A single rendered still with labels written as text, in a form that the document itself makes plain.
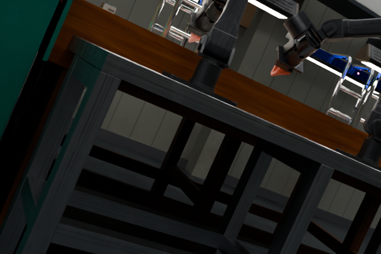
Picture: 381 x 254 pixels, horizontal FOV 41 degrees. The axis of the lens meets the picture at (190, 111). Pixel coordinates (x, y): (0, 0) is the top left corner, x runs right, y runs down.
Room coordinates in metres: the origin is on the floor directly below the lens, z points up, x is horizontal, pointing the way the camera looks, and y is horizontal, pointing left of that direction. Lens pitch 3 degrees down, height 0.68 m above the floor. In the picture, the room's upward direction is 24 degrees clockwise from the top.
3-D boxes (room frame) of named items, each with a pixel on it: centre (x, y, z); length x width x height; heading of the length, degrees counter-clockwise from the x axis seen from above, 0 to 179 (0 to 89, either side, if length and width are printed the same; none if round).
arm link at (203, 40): (1.29, 0.00, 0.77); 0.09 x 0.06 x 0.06; 98
